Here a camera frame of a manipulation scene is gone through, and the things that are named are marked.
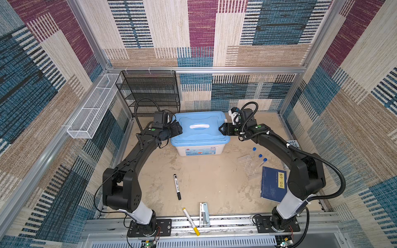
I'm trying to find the white plastic storage bin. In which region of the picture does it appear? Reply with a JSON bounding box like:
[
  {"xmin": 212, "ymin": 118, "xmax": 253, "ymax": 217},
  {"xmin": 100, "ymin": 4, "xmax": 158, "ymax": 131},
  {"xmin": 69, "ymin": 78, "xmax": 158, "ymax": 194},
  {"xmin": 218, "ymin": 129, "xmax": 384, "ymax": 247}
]
[{"xmin": 176, "ymin": 144, "xmax": 225, "ymax": 157}]

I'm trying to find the blue plastic bin lid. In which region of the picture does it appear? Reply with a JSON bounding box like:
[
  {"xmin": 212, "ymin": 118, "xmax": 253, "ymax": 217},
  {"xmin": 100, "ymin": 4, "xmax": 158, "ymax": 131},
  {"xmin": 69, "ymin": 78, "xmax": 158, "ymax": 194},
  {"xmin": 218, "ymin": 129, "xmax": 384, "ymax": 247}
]
[{"xmin": 171, "ymin": 111, "xmax": 230, "ymax": 147}]

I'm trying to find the clear test tube rack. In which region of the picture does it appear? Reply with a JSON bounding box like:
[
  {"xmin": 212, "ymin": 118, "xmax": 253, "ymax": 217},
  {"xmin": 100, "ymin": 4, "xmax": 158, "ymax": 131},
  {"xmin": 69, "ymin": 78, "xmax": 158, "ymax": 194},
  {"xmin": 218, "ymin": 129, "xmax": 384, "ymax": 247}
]
[{"xmin": 237, "ymin": 155, "xmax": 262, "ymax": 178}]

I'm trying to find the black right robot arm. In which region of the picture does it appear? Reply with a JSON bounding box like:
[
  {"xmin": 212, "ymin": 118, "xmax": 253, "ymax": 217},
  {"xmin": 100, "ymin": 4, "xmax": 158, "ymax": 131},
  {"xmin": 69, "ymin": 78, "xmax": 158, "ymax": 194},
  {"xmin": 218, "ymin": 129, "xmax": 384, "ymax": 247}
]
[{"xmin": 219, "ymin": 107, "xmax": 326, "ymax": 232}]

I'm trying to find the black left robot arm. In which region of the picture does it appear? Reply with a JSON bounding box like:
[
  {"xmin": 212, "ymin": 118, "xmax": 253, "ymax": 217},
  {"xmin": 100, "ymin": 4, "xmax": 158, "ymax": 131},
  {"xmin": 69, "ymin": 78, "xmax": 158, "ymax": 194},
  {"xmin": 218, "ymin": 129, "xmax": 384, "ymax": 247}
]
[{"xmin": 102, "ymin": 120, "xmax": 183, "ymax": 225}]

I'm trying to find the black marker pen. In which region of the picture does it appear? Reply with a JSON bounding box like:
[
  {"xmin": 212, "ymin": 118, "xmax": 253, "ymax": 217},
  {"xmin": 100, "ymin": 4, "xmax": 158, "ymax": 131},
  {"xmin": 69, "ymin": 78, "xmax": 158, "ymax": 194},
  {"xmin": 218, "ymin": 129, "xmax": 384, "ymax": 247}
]
[{"xmin": 173, "ymin": 174, "xmax": 182, "ymax": 200}]

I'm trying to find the colourful treehouse book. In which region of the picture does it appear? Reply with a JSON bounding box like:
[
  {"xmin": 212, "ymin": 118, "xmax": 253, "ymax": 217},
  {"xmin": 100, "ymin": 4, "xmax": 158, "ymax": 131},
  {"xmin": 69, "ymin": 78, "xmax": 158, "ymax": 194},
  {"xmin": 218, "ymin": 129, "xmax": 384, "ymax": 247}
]
[{"xmin": 287, "ymin": 139, "xmax": 301, "ymax": 149}]

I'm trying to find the dark blue book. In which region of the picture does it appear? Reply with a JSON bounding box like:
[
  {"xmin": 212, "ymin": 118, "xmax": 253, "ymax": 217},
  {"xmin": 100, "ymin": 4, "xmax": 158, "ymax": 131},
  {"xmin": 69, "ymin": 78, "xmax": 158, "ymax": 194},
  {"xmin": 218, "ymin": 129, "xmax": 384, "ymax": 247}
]
[{"xmin": 261, "ymin": 166, "xmax": 287, "ymax": 203}]

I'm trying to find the white yellow marker pen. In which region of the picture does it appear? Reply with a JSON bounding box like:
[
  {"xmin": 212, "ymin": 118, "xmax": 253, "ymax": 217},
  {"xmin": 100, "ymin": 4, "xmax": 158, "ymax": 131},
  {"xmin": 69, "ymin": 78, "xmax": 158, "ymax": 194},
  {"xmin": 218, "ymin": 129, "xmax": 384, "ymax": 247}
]
[{"xmin": 183, "ymin": 208, "xmax": 201, "ymax": 236}]

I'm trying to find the black corrugated right cable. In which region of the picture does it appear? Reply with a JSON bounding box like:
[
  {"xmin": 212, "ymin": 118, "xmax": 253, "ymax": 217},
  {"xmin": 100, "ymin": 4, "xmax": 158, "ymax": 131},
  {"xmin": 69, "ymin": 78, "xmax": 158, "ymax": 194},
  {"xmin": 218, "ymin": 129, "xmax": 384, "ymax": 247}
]
[{"xmin": 238, "ymin": 101, "xmax": 346, "ymax": 248}]

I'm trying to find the black corrugated cable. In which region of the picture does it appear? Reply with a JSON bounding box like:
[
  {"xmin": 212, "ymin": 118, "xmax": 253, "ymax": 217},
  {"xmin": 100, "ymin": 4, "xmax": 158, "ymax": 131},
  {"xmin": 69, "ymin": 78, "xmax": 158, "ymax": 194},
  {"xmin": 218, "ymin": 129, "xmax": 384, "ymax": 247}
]
[
  {"xmin": 134, "ymin": 98, "xmax": 161, "ymax": 134},
  {"xmin": 238, "ymin": 101, "xmax": 346, "ymax": 248}
]

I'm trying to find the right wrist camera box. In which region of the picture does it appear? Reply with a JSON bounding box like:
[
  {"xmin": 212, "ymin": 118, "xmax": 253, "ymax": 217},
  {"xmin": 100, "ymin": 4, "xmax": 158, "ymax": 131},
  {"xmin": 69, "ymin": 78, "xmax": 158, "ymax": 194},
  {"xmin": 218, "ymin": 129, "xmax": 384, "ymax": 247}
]
[{"xmin": 228, "ymin": 107, "xmax": 240, "ymax": 125}]

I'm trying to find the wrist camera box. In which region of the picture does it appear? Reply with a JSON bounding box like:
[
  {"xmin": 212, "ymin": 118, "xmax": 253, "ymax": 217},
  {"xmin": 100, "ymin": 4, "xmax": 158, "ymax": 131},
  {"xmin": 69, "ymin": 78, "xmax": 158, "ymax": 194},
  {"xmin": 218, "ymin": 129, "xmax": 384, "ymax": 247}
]
[
  {"xmin": 153, "ymin": 111, "xmax": 170, "ymax": 126},
  {"xmin": 228, "ymin": 107, "xmax": 240, "ymax": 125}
]

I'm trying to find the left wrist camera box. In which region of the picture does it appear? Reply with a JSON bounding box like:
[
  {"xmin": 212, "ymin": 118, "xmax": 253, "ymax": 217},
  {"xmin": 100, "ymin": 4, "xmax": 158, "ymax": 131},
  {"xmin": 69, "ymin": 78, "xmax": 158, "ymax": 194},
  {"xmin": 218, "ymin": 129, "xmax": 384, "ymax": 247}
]
[{"xmin": 153, "ymin": 111, "xmax": 170, "ymax": 126}]

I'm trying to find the black corrugated left cable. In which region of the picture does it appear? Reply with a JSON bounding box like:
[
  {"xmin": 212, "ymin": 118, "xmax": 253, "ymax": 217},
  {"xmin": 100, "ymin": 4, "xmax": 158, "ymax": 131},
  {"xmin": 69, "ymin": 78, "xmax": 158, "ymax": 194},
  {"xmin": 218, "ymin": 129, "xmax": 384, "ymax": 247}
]
[{"xmin": 134, "ymin": 98, "xmax": 161, "ymax": 134}]

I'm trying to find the black wire mesh shelf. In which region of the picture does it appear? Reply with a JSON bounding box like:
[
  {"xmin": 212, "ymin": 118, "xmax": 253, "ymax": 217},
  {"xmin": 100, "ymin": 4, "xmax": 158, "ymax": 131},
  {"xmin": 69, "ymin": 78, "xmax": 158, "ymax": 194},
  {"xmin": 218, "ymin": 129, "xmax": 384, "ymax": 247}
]
[{"xmin": 116, "ymin": 70, "xmax": 181, "ymax": 117}]

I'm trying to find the metal clamp bracket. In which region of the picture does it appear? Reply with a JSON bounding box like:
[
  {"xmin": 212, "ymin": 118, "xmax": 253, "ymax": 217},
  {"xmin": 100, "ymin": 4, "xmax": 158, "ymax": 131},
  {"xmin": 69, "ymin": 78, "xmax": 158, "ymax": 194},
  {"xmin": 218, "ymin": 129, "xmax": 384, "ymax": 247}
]
[{"xmin": 199, "ymin": 203, "xmax": 210, "ymax": 227}]

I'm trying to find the white wire mesh basket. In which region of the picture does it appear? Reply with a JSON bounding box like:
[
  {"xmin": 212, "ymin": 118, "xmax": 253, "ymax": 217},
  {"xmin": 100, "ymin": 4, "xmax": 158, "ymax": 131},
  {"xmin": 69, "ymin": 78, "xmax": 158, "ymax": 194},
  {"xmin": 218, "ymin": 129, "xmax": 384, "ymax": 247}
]
[{"xmin": 67, "ymin": 73, "xmax": 118, "ymax": 139}]

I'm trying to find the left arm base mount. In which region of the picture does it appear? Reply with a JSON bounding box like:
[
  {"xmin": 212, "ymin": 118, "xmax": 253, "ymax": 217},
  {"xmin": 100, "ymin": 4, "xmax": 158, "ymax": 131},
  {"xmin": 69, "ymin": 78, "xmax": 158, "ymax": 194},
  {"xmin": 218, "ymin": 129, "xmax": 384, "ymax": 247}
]
[{"xmin": 127, "ymin": 219, "xmax": 172, "ymax": 238}]

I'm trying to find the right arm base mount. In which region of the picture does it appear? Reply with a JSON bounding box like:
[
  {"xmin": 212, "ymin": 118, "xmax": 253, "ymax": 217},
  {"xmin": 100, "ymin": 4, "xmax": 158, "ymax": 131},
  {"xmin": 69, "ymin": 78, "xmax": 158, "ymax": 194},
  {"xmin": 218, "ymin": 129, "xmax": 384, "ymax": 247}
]
[{"xmin": 252, "ymin": 215, "xmax": 301, "ymax": 234}]

